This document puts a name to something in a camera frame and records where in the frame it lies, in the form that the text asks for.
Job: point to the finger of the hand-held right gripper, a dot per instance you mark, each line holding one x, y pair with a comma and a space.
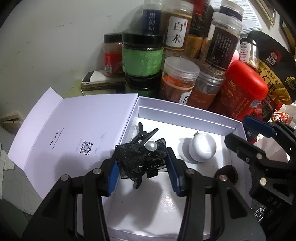
242, 146
259, 126

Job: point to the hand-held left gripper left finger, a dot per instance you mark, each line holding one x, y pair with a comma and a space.
113, 178

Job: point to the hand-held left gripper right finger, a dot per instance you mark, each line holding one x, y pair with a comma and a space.
175, 173

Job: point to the black bow hair clip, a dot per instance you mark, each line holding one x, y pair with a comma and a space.
131, 160

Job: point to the white round case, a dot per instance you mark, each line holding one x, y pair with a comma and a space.
203, 146

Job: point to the lavender gift box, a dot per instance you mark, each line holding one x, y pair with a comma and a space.
69, 129

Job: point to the red canister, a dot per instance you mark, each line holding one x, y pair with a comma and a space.
240, 90

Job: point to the black snack bag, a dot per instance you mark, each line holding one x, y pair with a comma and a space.
277, 69

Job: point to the jar with brown label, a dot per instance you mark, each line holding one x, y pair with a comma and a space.
205, 92

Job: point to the pink bottle cap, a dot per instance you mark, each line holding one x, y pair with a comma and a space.
236, 55

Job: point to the glass jar with black lid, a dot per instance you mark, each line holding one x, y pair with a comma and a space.
248, 52

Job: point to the jar of orange peel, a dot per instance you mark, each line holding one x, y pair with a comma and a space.
178, 81

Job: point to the short black jar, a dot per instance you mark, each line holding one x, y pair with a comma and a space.
141, 85

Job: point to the phone with white charger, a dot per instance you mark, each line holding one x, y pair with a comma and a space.
99, 78

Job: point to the jar with golden label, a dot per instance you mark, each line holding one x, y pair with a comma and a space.
194, 47

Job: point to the printed paper sheet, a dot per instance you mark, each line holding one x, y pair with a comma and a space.
251, 20

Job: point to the white paper towel sheet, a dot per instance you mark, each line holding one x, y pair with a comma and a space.
5, 160

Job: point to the cardboard box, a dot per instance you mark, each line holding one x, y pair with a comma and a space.
11, 119

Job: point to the clear jar with dark label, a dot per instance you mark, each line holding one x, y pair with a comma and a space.
231, 10

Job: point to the small jar with red label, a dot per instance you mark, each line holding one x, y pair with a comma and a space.
112, 58

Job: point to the black jar with green label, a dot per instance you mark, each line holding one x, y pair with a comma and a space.
142, 58

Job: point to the tall jar of dried flowers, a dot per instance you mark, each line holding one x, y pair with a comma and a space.
201, 16

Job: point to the jar with white label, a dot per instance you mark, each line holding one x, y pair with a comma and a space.
177, 27

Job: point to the jar with dark blue label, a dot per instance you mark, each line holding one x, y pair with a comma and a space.
151, 18

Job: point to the gold picture frame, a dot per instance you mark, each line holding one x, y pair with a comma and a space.
268, 10

